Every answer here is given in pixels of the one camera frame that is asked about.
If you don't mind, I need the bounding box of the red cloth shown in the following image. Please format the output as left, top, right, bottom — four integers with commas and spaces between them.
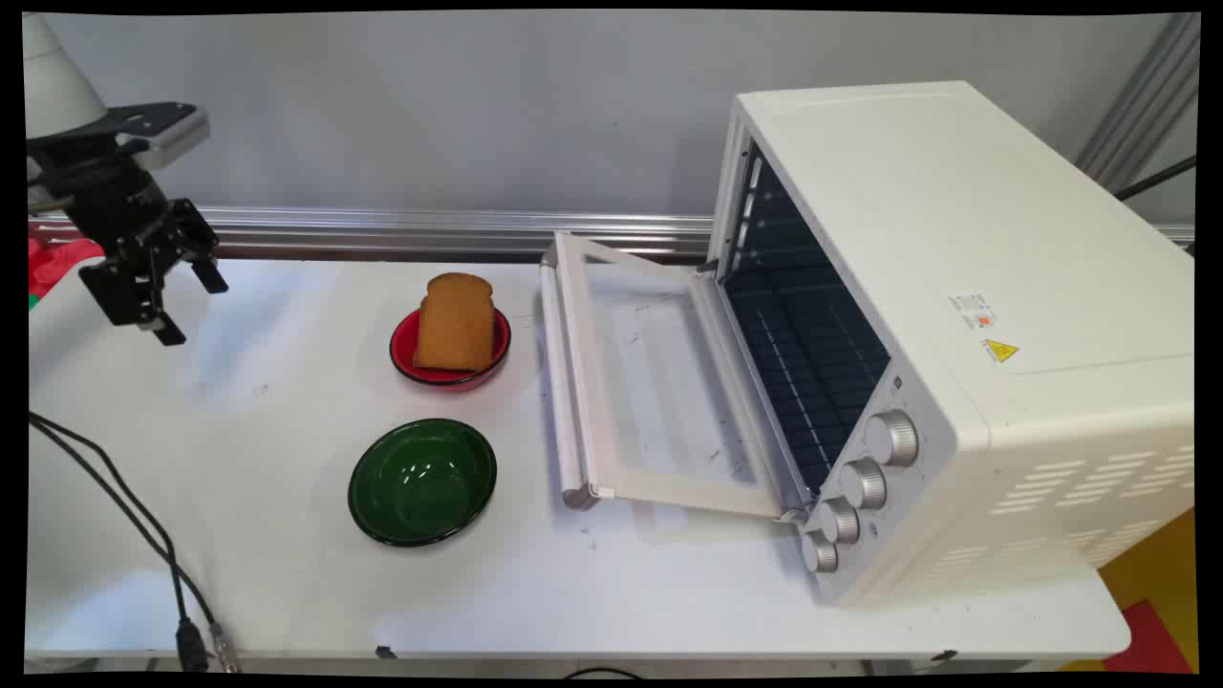
29, 237, 106, 299

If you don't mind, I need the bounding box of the aluminium frame rail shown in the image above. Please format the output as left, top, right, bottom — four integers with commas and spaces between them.
29, 205, 1195, 261

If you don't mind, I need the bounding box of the large silver oven knob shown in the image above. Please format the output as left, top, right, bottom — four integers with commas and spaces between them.
864, 410, 920, 468

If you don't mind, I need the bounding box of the green bowl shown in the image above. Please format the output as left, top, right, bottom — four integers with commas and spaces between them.
347, 419, 499, 548

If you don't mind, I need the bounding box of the white oven door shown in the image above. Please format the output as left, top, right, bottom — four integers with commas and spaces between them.
538, 231, 813, 523

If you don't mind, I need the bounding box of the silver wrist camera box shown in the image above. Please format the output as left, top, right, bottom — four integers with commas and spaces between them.
27, 101, 211, 173

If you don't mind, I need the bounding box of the black cable behind oven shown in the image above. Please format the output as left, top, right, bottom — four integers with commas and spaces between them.
1114, 155, 1197, 203

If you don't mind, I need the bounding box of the red bowl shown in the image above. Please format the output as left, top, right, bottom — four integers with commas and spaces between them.
389, 306, 512, 392

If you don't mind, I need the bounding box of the small silver oven knob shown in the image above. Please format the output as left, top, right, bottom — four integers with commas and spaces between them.
801, 531, 840, 575

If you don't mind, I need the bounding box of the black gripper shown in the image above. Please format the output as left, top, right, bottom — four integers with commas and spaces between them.
29, 153, 230, 347

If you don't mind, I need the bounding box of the brown bread slice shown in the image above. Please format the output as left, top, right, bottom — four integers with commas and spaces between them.
413, 272, 497, 373

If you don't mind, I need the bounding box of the aluminium frame post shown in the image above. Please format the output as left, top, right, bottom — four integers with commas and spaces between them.
1075, 13, 1201, 197

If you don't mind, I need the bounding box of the white toaster oven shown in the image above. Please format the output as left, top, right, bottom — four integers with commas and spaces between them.
707, 80, 1196, 609

